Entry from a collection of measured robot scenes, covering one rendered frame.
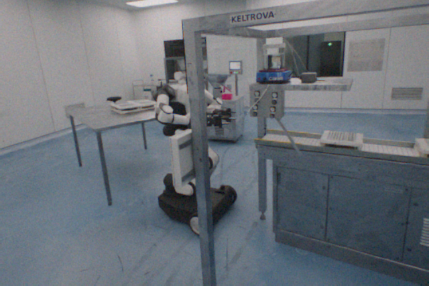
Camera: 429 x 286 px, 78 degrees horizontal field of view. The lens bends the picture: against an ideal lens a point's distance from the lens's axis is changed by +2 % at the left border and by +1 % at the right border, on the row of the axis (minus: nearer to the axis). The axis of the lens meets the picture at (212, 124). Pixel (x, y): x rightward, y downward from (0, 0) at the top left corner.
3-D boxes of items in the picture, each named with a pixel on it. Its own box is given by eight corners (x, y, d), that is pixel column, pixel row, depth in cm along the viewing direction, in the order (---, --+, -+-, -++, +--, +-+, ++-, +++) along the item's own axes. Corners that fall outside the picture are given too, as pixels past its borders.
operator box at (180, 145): (173, 186, 134) (168, 137, 128) (191, 173, 148) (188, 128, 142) (182, 189, 131) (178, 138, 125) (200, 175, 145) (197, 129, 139)
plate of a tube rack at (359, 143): (362, 136, 182) (362, 133, 182) (362, 147, 162) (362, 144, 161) (324, 132, 194) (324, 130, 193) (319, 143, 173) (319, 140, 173)
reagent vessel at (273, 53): (259, 69, 183) (259, 41, 178) (266, 68, 195) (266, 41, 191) (281, 69, 175) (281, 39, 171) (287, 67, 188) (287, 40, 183)
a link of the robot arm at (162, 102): (157, 108, 185) (160, 90, 202) (151, 120, 192) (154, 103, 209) (172, 113, 189) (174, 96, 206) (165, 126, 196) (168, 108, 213)
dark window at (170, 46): (167, 80, 789) (163, 40, 761) (167, 79, 790) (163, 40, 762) (208, 78, 741) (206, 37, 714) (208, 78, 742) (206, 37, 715)
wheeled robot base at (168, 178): (150, 215, 254) (147, 183, 245) (182, 190, 297) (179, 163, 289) (208, 234, 223) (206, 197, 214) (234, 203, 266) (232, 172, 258)
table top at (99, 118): (66, 112, 373) (66, 110, 372) (141, 101, 436) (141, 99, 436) (94, 132, 256) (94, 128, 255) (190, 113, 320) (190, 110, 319)
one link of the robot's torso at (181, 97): (154, 122, 234) (149, 82, 225) (177, 114, 263) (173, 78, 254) (181, 124, 220) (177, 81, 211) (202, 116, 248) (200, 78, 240)
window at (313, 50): (281, 78, 669) (282, 29, 640) (282, 78, 670) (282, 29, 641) (342, 76, 619) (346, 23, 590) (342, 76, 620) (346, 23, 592)
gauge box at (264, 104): (249, 116, 187) (249, 88, 182) (255, 113, 196) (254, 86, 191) (280, 118, 177) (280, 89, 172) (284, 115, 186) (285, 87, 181)
